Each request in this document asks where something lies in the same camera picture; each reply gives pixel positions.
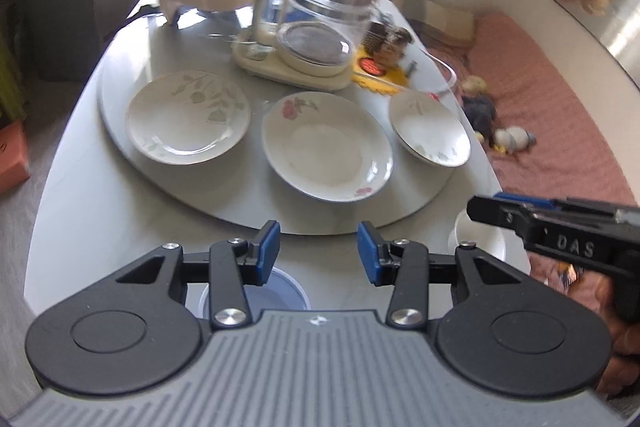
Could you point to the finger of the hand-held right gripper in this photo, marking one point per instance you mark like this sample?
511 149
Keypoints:
495 214
525 200

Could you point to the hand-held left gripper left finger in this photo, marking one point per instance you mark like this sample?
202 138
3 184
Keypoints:
270 241

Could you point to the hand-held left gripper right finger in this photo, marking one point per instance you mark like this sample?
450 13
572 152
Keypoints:
367 252

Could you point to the pink flower plate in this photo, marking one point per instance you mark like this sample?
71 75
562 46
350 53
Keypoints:
325 147

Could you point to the leaf pattern bowl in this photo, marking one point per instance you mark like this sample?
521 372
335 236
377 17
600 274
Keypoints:
425 129

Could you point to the green leaf plate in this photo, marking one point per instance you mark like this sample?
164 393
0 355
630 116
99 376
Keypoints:
185 127

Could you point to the person's right hand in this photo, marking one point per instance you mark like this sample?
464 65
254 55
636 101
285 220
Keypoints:
625 352

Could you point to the small white bowl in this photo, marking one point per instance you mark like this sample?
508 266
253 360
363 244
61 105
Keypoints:
475 229

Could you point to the clear plastic container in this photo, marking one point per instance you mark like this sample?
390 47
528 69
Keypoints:
280 292

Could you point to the white plush toy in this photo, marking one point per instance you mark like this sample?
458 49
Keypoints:
512 139

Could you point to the pink blanket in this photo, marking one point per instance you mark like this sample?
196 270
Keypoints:
550 132

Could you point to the grey round turntable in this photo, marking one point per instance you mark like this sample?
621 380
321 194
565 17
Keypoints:
200 197

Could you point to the dark plush toy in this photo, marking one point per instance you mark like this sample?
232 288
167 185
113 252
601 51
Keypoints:
477 112

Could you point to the yellow flower coaster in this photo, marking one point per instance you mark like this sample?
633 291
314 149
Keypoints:
385 83

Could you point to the cream kettle base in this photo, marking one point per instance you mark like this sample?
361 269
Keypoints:
260 63

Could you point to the red round disc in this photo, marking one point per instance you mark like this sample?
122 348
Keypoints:
371 66

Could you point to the brown figurine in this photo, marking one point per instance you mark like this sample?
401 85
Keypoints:
392 42

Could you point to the beige striped cushion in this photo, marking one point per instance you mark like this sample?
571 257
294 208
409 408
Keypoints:
440 17

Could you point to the glass kettle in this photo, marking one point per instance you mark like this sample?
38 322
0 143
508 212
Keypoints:
325 2

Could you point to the orange box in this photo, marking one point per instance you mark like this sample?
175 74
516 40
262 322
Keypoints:
12 157

